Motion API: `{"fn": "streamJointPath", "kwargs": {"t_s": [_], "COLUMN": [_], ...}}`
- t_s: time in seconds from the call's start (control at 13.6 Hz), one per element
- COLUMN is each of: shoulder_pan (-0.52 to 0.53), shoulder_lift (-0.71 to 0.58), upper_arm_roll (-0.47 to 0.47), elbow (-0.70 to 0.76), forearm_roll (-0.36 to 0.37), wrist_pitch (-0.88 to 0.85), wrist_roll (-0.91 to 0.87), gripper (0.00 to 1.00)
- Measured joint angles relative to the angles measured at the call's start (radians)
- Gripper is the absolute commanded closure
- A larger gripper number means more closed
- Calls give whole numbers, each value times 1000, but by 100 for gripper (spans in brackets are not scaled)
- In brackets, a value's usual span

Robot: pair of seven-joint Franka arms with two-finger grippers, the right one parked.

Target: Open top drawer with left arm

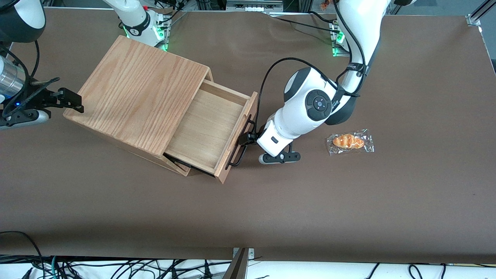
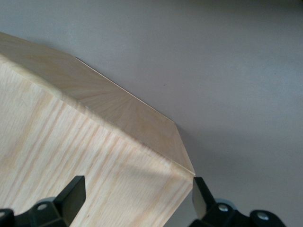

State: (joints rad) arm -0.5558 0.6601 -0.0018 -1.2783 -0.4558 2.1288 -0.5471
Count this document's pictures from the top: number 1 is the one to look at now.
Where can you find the wooden drawer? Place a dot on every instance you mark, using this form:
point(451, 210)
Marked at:
point(205, 128)

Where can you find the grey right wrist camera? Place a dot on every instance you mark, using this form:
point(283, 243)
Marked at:
point(27, 117)

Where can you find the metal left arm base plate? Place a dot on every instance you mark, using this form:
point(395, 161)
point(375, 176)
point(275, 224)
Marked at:
point(336, 52)

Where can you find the aluminium profile bracket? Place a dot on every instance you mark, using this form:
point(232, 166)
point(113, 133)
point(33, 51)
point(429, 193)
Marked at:
point(238, 267)

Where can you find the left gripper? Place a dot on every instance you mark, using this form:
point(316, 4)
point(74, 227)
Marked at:
point(254, 136)

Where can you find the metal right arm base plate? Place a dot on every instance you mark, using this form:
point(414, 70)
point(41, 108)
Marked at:
point(166, 38)

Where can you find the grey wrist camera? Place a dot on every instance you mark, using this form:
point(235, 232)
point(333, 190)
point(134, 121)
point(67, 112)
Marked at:
point(279, 158)
point(27, 117)

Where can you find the orange background item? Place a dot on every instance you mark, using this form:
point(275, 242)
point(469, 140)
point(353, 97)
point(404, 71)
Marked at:
point(324, 4)

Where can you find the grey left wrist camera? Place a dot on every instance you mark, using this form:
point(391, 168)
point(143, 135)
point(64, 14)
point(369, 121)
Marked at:
point(279, 158)

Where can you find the bread in clear wrapper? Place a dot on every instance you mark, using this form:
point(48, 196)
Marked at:
point(348, 141)

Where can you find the wooden drawer cabinet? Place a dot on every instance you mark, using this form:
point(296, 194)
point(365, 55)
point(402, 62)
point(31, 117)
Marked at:
point(135, 93)

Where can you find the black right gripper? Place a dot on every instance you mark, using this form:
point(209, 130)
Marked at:
point(36, 97)

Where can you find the aluminium corner frame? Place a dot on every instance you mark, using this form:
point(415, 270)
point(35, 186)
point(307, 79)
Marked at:
point(474, 17)

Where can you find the grey background equipment box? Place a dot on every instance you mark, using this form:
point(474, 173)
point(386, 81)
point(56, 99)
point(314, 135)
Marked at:
point(252, 6)

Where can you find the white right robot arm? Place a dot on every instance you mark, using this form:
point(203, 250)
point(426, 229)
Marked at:
point(23, 19)

